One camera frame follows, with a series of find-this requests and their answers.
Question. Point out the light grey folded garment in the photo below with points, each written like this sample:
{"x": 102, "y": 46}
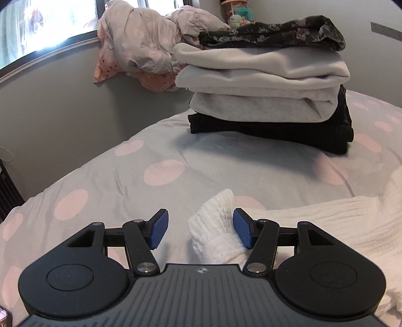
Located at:
{"x": 294, "y": 68}

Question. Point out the crumpled pink grey duvet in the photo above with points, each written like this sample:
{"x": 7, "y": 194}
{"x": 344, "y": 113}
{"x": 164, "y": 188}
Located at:
{"x": 140, "y": 42}

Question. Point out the plush toy column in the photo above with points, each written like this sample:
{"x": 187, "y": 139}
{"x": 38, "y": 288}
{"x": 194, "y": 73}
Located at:
{"x": 236, "y": 12}

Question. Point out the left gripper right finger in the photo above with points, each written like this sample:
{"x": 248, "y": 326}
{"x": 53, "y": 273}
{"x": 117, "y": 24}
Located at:
{"x": 310, "y": 270}

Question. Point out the grey folded sweater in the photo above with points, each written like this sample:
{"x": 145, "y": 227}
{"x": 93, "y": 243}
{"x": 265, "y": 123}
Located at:
{"x": 299, "y": 106}

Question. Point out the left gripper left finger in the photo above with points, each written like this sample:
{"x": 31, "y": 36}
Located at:
{"x": 92, "y": 270}

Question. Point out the black floral folded garment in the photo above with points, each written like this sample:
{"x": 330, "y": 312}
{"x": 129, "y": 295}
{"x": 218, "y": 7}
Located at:
{"x": 312, "y": 31}

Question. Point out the grey wall plate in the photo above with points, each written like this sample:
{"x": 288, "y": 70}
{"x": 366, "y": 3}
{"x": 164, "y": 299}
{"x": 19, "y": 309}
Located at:
{"x": 386, "y": 31}

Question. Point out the window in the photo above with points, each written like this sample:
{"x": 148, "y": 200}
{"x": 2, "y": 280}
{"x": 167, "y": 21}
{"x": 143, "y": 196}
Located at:
{"x": 32, "y": 31}

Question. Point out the grey pink-dotted bedsheet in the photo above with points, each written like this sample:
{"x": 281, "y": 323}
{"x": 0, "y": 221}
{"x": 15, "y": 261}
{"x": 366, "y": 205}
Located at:
{"x": 355, "y": 197}

